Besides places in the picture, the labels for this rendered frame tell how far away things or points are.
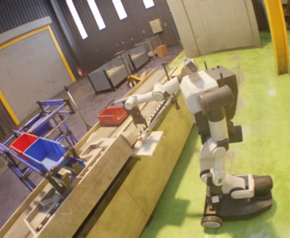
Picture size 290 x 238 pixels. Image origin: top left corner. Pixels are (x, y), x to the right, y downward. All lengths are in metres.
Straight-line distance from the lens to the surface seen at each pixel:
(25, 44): 12.80
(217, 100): 0.81
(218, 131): 0.89
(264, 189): 1.66
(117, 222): 1.53
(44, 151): 1.32
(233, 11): 6.33
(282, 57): 4.31
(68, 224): 1.24
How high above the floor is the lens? 1.68
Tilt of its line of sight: 28 degrees down
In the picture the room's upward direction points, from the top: 24 degrees counter-clockwise
